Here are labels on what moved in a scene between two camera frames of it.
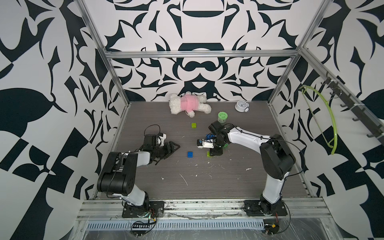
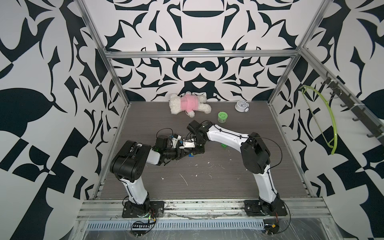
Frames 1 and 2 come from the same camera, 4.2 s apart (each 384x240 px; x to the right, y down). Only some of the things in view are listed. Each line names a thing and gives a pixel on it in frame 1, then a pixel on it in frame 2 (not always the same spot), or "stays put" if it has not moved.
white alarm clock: (242, 106) stays put
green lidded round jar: (222, 116) stays put
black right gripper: (212, 151) → (198, 150)
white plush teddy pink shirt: (189, 103) stays put
